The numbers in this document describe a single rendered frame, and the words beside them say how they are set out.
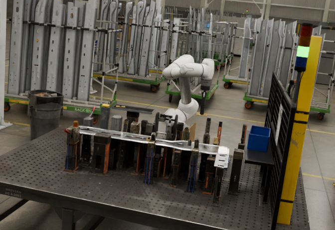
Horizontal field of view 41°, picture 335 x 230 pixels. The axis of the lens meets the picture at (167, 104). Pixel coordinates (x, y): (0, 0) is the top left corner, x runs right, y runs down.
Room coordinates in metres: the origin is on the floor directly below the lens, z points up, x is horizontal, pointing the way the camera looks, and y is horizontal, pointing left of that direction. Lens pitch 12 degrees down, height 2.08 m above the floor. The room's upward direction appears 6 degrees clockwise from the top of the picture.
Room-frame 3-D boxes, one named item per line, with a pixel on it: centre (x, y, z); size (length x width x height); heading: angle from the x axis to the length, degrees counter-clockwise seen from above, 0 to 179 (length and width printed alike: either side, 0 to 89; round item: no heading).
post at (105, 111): (3.94, 0.56, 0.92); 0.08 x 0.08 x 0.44; 82
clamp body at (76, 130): (3.44, 0.73, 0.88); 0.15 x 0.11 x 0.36; 172
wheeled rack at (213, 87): (10.62, -0.60, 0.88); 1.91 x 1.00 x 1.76; 168
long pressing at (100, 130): (3.54, 0.14, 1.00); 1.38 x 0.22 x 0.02; 82
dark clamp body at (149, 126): (3.74, 0.13, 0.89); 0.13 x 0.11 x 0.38; 172
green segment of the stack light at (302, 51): (2.76, -0.80, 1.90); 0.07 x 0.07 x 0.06
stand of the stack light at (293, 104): (2.76, -0.80, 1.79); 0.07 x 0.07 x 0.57
